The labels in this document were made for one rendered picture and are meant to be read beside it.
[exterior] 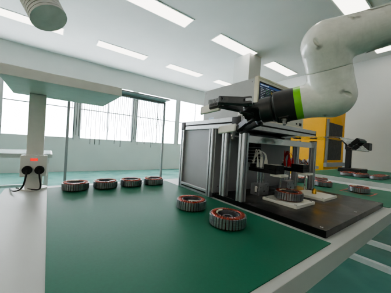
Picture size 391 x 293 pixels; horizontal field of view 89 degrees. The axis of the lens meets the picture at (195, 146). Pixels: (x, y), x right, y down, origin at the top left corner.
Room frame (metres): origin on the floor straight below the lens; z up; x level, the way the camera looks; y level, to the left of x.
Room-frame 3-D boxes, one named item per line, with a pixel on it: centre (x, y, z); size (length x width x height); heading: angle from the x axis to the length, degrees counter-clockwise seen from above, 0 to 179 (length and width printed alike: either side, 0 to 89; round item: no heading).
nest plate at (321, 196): (1.00, -0.60, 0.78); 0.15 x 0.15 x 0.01; 36
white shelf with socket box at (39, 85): (0.86, 0.57, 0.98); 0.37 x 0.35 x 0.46; 126
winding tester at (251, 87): (1.19, -0.33, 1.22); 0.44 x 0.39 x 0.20; 126
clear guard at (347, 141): (1.05, -0.67, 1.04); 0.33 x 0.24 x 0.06; 36
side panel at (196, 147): (1.06, -0.01, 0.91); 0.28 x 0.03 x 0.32; 36
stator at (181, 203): (0.76, 0.00, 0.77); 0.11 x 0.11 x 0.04
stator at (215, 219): (0.62, -0.11, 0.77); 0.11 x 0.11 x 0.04
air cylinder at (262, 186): (0.97, -0.32, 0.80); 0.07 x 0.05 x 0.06; 126
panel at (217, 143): (1.13, -0.36, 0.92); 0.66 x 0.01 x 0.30; 126
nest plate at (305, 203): (0.85, -0.41, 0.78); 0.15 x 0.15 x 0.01; 36
